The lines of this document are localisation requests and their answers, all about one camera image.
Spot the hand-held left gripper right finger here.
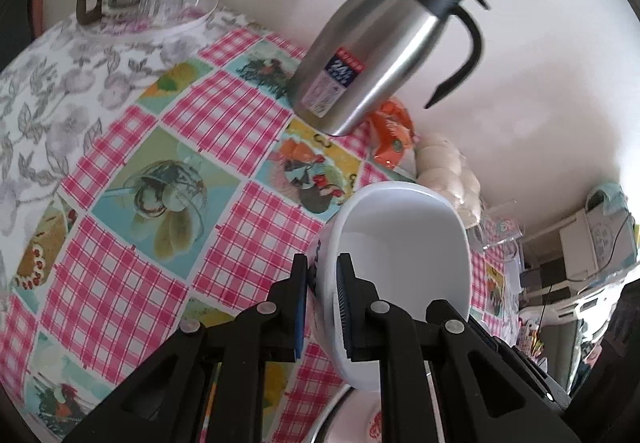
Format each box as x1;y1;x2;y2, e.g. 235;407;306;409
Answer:
335;252;583;443

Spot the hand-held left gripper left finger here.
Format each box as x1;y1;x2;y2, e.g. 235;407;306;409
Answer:
62;253;310;443

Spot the white bowl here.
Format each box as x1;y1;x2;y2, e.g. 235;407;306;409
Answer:
307;180;472;394

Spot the strawberry print bowl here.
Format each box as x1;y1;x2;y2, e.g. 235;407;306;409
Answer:
310;383;401;443

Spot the clear plastic container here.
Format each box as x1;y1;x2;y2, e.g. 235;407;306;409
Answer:
480;213;523;274

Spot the white wooden chair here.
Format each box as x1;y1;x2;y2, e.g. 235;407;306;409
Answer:
520;208;640;284

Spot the bag of steamed buns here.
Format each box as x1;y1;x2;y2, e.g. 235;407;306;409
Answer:
415;133;483;229

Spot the orange snack packet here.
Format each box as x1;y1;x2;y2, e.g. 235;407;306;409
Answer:
367;98;416;171

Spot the pink checked printed tablecloth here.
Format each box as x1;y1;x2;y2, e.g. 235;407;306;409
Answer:
0;5;526;443

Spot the stainless steel thermos jug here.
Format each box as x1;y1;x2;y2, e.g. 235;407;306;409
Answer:
285;0;491;138

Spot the white tray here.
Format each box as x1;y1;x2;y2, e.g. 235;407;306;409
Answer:
100;8;221;41

